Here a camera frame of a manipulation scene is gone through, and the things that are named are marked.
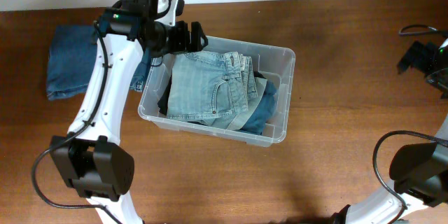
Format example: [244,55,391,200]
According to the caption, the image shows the light blue jeans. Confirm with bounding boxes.
[167,51,267,130]

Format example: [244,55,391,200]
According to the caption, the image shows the large black garment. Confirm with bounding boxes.
[157,78,172,116]

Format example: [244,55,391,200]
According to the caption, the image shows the clear plastic storage bin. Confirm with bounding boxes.
[138,36,295,147]

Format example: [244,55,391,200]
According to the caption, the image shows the dark blue jeans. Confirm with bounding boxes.
[45,24,152,102]

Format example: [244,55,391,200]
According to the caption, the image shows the blue shirt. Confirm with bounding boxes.
[239,78,277,135]

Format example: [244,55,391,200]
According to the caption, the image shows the small dark garment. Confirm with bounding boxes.
[253,71,265,79]

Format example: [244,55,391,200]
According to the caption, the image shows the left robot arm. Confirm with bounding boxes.
[47,0,208,223]

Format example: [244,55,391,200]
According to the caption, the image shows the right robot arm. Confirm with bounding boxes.
[330,41,447,224]

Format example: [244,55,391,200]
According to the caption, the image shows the right black cable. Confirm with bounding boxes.
[371,23,448,224]

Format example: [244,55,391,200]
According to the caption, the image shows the left white camera box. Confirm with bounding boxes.
[157,0,179,27]

